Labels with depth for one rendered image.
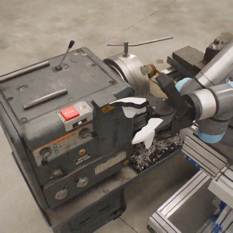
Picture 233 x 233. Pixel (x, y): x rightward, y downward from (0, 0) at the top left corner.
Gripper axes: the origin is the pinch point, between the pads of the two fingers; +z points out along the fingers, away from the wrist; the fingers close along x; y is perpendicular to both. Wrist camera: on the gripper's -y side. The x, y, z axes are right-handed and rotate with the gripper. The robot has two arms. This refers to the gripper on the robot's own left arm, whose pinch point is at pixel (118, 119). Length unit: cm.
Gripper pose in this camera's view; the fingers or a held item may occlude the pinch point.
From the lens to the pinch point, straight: 62.2
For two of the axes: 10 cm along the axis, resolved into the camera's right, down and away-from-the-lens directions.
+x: -3.4, -5.8, 7.4
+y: 0.5, 7.8, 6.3
